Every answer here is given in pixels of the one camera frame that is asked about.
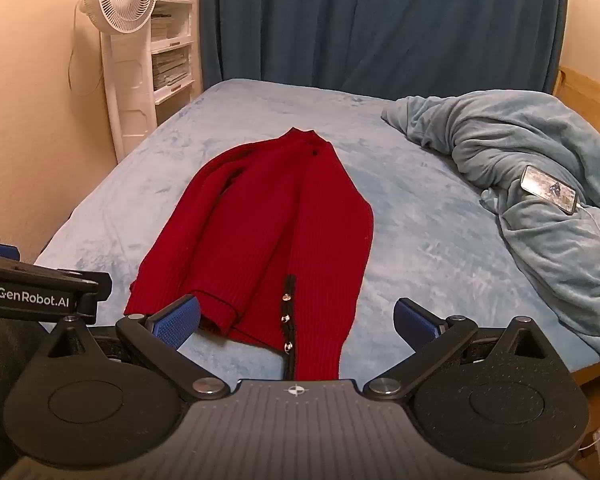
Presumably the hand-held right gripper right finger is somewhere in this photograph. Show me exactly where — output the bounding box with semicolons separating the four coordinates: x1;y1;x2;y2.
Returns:
362;297;561;401

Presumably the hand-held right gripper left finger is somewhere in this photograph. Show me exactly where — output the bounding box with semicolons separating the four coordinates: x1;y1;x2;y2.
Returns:
44;294;231;401

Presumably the red knit cardigan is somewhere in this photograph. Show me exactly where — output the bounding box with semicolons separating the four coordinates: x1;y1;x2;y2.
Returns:
125;128;376;382

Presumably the bed with light blue sheet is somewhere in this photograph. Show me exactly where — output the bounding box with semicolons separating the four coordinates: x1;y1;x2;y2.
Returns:
32;78;600;386

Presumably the dark cloth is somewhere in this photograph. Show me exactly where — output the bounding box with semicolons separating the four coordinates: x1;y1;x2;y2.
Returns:
0;317;48;461

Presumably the smartphone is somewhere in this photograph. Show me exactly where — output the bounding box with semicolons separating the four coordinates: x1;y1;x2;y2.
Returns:
521;165;579;217

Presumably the blue-grey fleece blanket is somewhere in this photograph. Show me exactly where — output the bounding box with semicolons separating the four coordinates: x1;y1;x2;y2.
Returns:
381;90;600;360

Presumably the stack of magazines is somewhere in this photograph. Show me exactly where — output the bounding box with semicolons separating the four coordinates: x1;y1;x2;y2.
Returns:
152;7;187;41
152;47;191;91

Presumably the white shelf unit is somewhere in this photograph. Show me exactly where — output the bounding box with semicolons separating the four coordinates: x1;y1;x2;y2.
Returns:
150;0;203;126

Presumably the dark blue curtain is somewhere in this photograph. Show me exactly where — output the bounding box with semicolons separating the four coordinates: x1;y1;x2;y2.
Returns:
200;0;568;103

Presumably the fan power cable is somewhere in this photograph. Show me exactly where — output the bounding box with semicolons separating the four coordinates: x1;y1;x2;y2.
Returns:
67;2;103;98

